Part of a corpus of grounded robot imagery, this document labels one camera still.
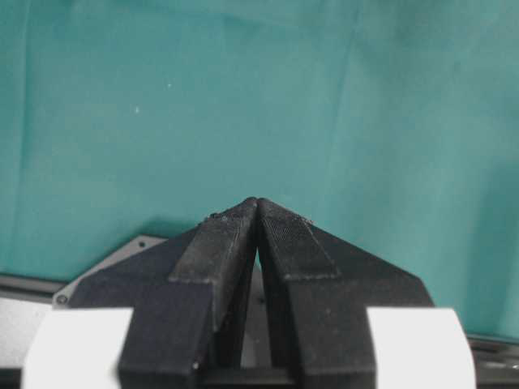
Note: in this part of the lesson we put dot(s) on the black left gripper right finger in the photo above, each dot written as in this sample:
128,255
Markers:
317,289

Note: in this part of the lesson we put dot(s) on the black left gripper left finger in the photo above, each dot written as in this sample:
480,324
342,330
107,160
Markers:
189,298

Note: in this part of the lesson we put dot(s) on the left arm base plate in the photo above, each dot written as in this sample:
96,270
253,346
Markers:
61,299

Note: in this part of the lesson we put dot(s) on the black frame rail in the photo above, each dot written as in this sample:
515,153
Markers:
28,288

